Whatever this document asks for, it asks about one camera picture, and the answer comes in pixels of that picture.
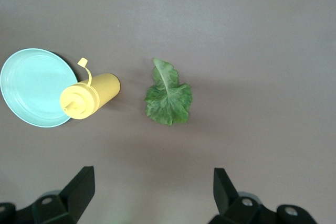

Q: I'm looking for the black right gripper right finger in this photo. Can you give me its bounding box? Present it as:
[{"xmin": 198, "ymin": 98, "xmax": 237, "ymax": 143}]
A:
[{"xmin": 208, "ymin": 167, "xmax": 320, "ymax": 224}]

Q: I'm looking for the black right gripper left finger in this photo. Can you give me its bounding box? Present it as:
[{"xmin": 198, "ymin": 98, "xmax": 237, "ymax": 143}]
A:
[{"xmin": 0, "ymin": 166, "xmax": 95, "ymax": 224}]

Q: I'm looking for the green lettuce leaf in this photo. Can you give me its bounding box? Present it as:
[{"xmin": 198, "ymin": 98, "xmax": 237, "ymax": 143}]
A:
[{"xmin": 144, "ymin": 57, "xmax": 193, "ymax": 127}]

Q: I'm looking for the yellow squeeze bottle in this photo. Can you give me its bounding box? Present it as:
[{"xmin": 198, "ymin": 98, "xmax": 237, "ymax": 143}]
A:
[{"xmin": 59, "ymin": 57, "xmax": 121, "ymax": 120}]

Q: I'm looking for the mint green plate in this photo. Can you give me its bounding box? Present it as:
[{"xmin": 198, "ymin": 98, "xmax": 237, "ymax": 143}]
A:
[{"xmin": 0, "ymin": 48, "xmax": 79, "ymax": 129}]

